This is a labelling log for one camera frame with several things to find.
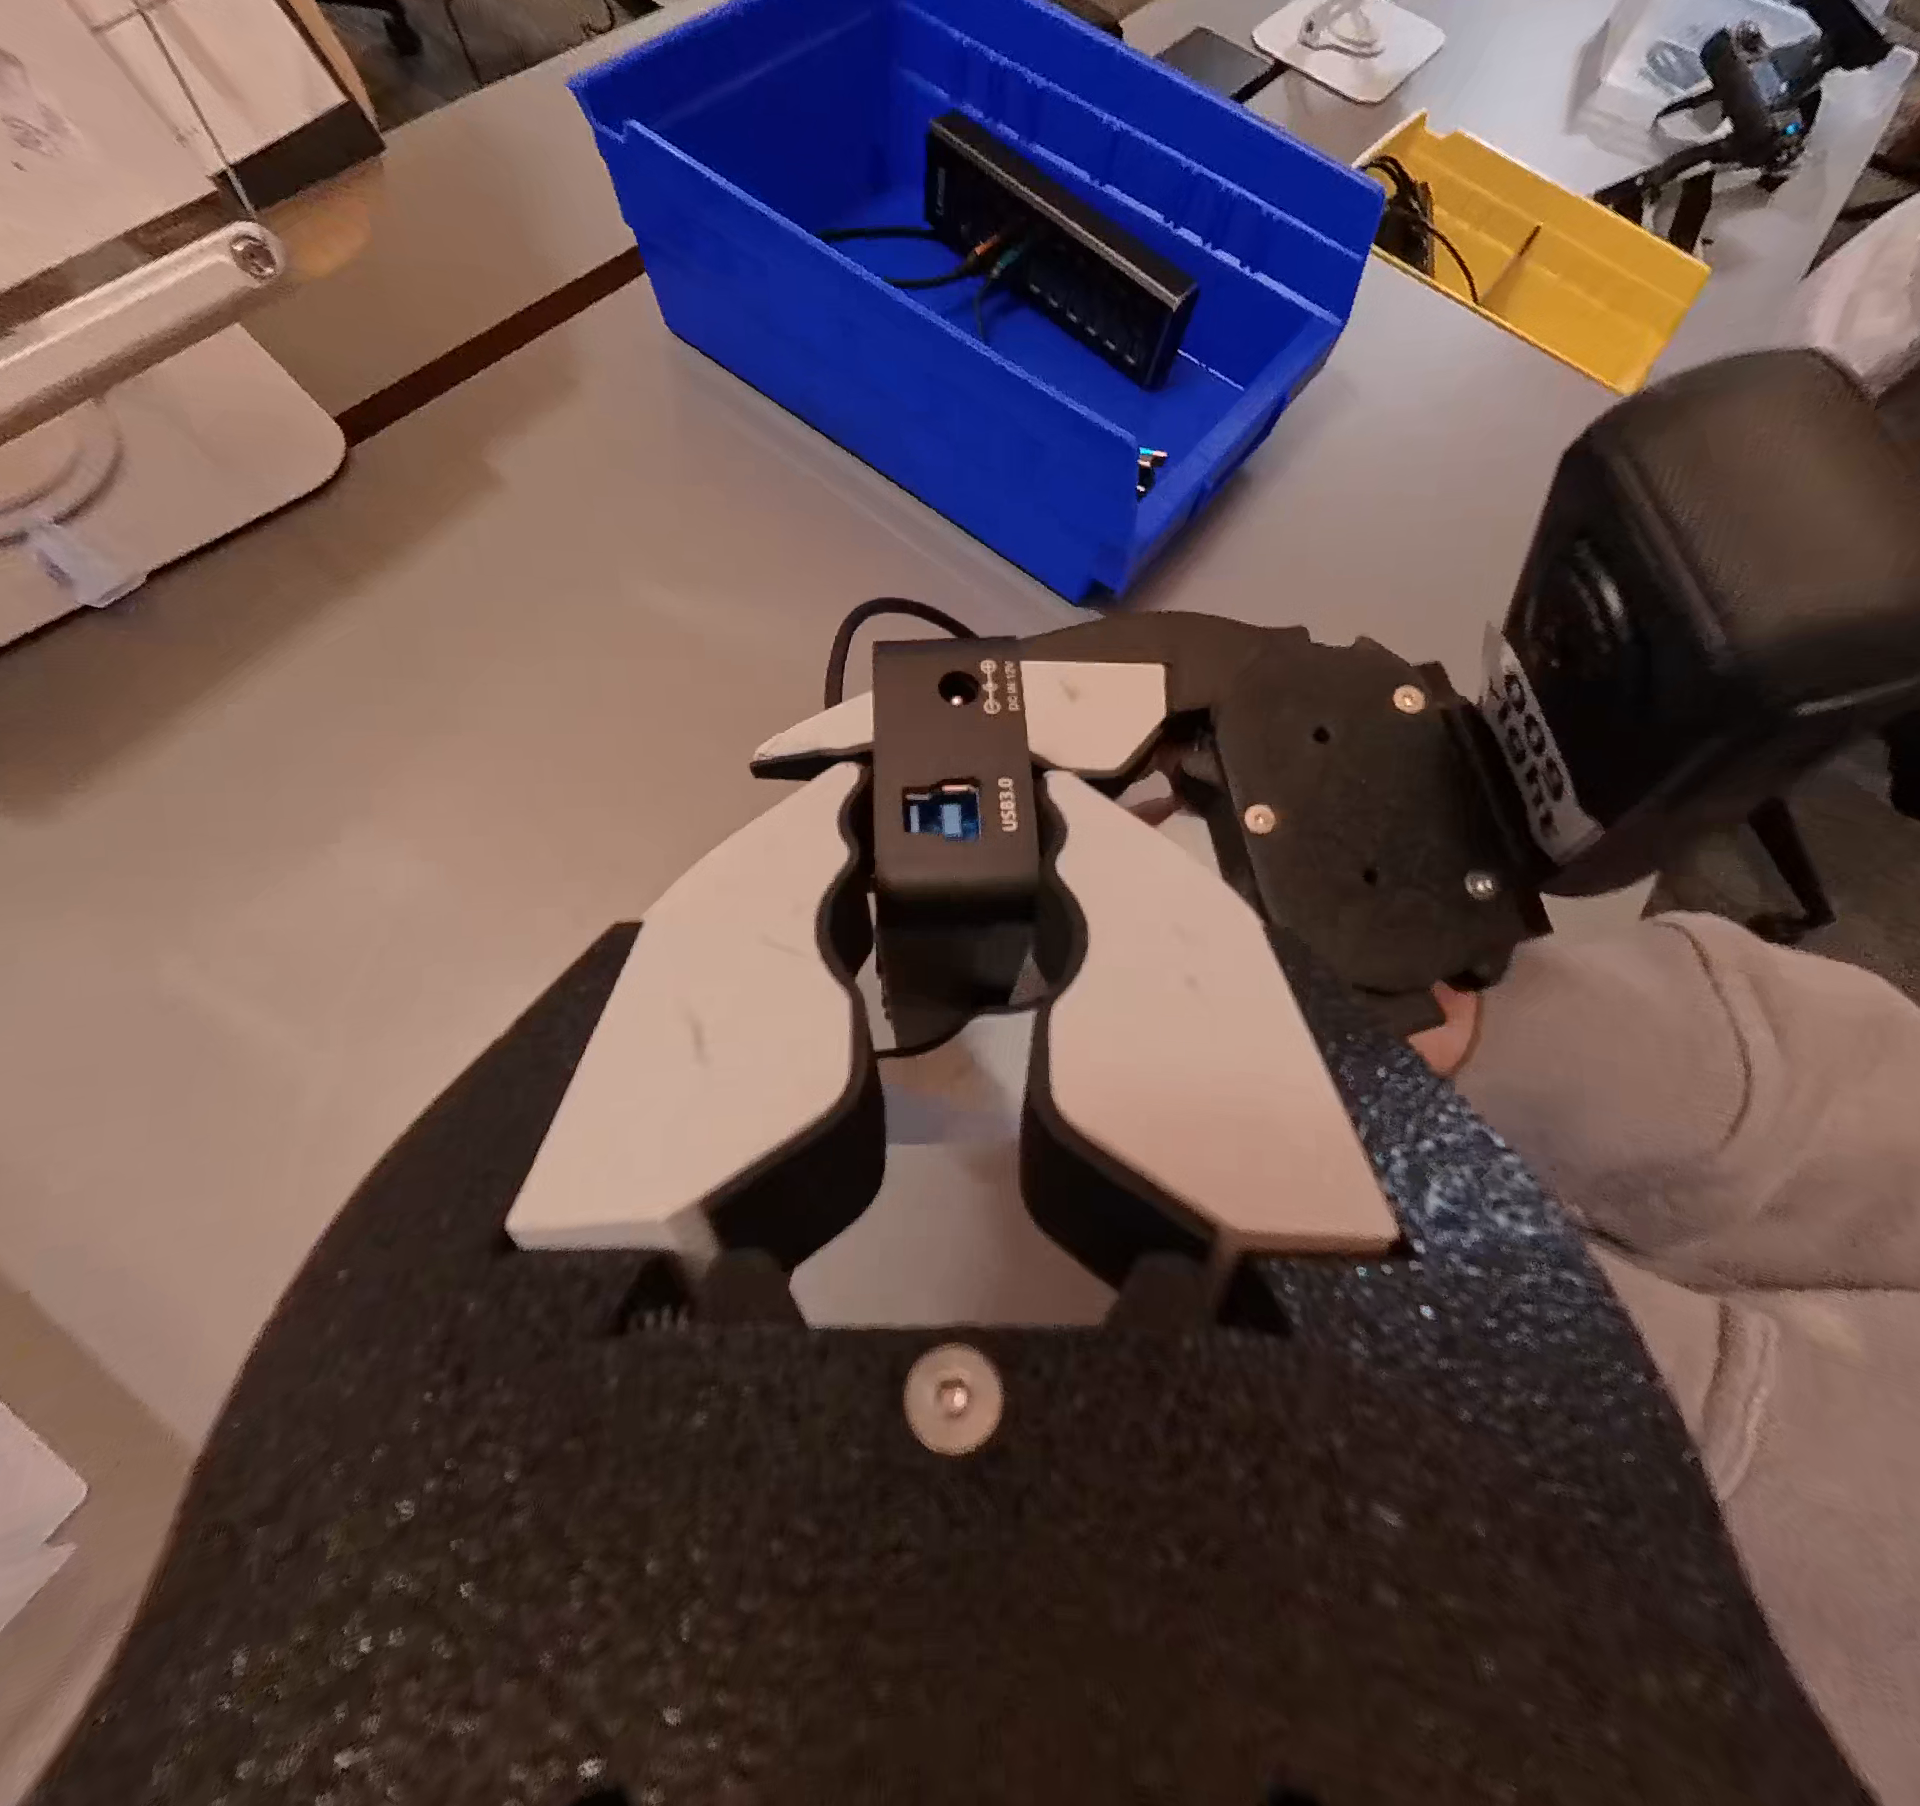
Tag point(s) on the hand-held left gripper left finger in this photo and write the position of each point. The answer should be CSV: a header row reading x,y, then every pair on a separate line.
x,y
688,1042

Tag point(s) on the blue plastic bin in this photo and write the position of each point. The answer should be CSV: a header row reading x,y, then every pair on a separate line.
x,y
839,335

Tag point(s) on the long black usb hub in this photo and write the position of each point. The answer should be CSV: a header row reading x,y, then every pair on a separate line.
x,y
1051,247

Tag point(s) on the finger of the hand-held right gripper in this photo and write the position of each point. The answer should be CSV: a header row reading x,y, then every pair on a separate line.
x,y
1103,720

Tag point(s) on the small black usb hub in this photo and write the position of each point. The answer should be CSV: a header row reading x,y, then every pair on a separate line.
x,y
961,725

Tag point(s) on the white flat stand base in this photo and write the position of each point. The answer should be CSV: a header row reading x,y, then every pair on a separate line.
x,y
1350,29

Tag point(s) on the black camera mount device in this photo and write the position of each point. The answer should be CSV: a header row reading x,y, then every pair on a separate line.
x,y
1747,81

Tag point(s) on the clear plastic bin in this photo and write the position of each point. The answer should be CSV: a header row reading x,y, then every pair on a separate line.
x,y
1650,23

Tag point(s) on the person's right hand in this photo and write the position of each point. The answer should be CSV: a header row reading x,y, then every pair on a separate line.
x,y
1453,1036

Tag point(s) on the black flat device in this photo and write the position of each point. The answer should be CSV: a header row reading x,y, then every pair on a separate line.
x,y
1216,60

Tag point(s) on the white paper sheet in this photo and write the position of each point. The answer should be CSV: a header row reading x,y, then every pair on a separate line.
x,y
29,1522

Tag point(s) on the yellow plastic bin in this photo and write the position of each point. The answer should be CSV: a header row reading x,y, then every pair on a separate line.
x,y
1559,291

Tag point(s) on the person's right forearm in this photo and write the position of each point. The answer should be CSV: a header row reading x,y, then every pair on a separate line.
x,y
1724,1086

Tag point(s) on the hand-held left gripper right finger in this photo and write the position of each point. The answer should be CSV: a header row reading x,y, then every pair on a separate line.
x,y
1200,1057

